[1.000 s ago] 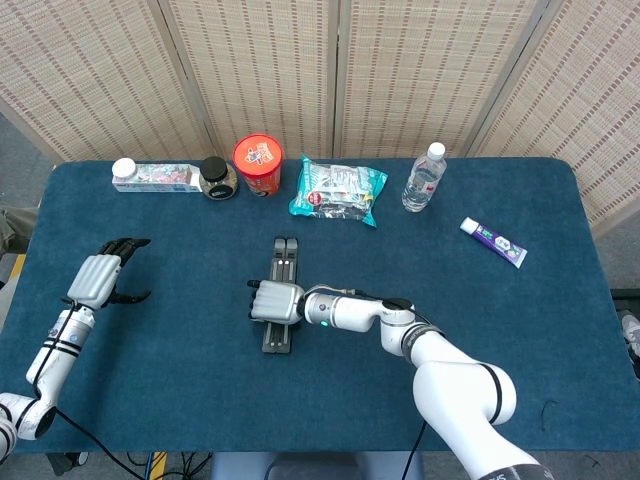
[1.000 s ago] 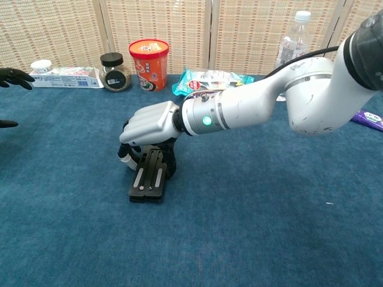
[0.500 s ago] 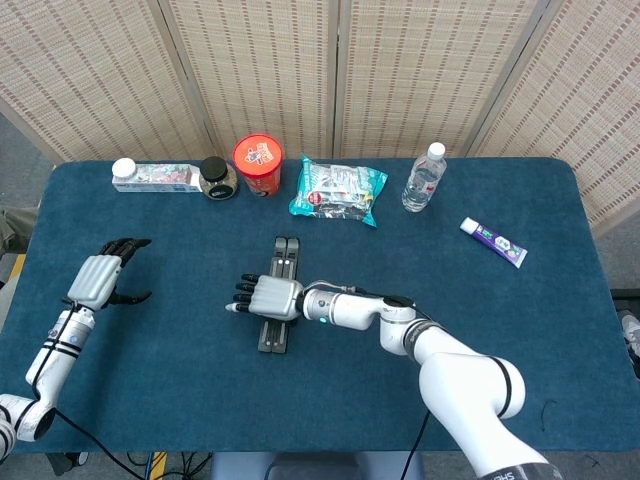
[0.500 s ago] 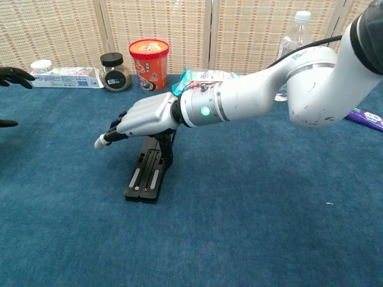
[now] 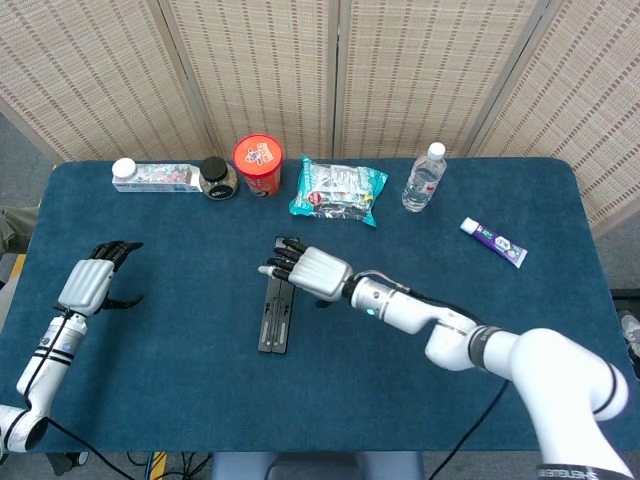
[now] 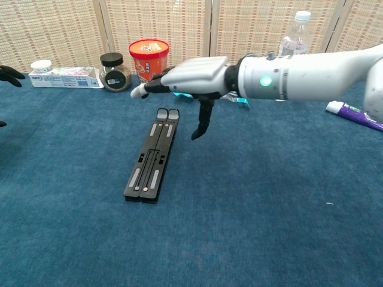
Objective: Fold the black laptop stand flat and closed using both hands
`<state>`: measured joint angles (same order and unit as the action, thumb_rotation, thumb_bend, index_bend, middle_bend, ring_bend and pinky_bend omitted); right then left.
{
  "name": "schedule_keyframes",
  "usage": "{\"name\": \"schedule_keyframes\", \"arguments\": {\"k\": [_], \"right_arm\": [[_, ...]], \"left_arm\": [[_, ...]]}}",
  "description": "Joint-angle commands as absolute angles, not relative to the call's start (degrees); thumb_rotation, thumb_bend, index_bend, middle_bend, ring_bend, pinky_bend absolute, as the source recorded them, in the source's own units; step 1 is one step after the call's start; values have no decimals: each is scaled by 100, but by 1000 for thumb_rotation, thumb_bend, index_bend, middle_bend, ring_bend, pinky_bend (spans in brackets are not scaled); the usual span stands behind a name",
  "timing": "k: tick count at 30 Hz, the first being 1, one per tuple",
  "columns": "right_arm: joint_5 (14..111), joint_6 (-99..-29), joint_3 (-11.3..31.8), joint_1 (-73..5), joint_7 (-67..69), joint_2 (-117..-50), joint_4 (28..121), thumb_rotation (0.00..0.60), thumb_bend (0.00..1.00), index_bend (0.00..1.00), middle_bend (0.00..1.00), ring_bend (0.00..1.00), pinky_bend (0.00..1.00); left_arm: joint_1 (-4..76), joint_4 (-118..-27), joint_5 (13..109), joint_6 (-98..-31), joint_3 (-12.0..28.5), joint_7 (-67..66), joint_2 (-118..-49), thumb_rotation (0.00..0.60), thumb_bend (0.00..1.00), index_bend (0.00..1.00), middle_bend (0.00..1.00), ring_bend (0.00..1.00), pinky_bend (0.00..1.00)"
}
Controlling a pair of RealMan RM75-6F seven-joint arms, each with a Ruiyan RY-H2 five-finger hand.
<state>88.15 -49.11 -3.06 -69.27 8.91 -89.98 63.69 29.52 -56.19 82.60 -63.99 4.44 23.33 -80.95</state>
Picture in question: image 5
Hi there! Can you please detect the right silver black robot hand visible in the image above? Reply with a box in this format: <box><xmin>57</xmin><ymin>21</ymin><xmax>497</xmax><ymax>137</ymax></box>
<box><xmin>257</xmin><ymin>238</ymin><xmax>355</xmax><ymax>307</ymax></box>

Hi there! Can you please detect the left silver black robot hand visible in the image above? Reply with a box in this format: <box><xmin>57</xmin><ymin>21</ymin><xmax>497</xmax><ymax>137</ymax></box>
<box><xmin>57</xmin><ymin>240</ymin><xmax>145</xmax><ymax>318</ymax></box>

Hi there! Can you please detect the black folding laptop stand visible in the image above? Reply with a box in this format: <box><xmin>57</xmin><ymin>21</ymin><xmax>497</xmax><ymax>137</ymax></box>
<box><xmin>257</xmin><ymin>235</ymin><xmax>297</xmax><ymax>355</ymax></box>

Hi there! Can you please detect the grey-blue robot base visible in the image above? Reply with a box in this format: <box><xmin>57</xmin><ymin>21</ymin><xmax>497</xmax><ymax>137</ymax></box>
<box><xmin>210</xmin><ymin>451</ymin><xmax>425</xmax><ymax>480</ymax></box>

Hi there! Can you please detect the teal snack bag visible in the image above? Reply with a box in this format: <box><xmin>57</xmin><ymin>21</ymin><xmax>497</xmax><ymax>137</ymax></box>
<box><xmin>288</xmin><ymin>155</ymin><xmax>390</xmax><ymax>230</ymax></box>

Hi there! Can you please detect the olive green fabric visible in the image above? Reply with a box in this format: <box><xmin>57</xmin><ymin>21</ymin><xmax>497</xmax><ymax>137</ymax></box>
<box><xmin>0</xmin><ymin>207</ymin><xmax>39</xmax><ymax>254</ymax></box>

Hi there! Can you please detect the blue felt table cover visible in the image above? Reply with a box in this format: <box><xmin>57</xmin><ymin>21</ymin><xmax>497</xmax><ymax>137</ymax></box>
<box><xmin>0</xmin><ymin>157</ymin><xmax>634</xmax><ymax>454</ymax></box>

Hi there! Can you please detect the white milk carton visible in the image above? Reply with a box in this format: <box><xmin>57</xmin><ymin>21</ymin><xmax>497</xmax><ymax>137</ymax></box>
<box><xmin>110</xmin><ymin>157</ymin><xmax>204</xmax><ymax>194</ymax></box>

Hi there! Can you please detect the glass jar with black lid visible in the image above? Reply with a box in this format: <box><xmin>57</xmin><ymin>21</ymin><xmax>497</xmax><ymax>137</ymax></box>
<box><xmin>198</xmin><ymin>156</ymin><xmax>240</xmax><ymax>202</ymax></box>

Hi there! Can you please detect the red instant noodle cup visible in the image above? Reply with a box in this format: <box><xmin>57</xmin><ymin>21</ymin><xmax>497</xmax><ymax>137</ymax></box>
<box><xmin>232</xmin><ymin>132</ymin><xmax>286</xmax><ymax>199</ymax></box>

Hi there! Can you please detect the clear plastic water bottle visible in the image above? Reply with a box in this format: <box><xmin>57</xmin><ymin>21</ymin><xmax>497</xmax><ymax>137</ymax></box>
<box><xmin>401</xmin><ymin>141</ymin><xmax>447</xmax><ymax>214</ymax></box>

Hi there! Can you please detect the dark green floor object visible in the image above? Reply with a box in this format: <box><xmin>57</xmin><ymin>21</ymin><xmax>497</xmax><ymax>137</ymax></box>
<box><xmin>47</xmin><ymin>451</ymin><xmax>90</xmax><ymax>476</ymax></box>

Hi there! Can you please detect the purple toothpaste tube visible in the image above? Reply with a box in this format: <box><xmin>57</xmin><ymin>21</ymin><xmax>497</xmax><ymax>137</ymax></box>
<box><xmin>459</xmin><ymin>216</ymin><xmax>529</xmax><ymax>270</ymax></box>

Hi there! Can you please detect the bamboo folding screen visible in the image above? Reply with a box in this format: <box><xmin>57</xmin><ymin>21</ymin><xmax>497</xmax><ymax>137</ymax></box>
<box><xmin>0</xmin><ymin>0</ymin><xmax>640</xmax><ymax>236</ymax></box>

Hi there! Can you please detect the grey sneaker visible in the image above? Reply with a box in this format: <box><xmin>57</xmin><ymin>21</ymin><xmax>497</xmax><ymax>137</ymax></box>
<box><xmin>619</xmin><ymin>309</ymin><xmax>640</xmax><ymax>359</ymax></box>

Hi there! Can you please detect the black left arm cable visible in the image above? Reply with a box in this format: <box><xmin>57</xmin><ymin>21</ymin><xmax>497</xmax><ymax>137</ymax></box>
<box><xmin>22</xmin><ymin>309</ymin><xmax>126</xmax><ymax>480</ymax></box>

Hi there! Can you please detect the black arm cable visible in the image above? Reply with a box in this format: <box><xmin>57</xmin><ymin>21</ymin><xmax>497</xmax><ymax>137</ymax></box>
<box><xmin>22</xmin><ymin>309</ymin><xmax>126</xmax><ymax>480</ymax></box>
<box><xmin>357</xmin><ymin>269</ymin><xmax>511</xmax><ymax>480</ymax></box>

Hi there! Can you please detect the black floor cable bundle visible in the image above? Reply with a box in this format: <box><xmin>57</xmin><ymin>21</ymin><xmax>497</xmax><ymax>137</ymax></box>
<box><xmin>125</xmin><ymin>451</ymin><xmax>214</xmax><ymax>480</ymax></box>

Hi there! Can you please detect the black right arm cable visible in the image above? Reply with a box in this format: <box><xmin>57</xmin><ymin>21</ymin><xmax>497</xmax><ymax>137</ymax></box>
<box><xmin>357</xmin><ymin>269</ymin><xmax>511</xmax><ymax>480</ymax></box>

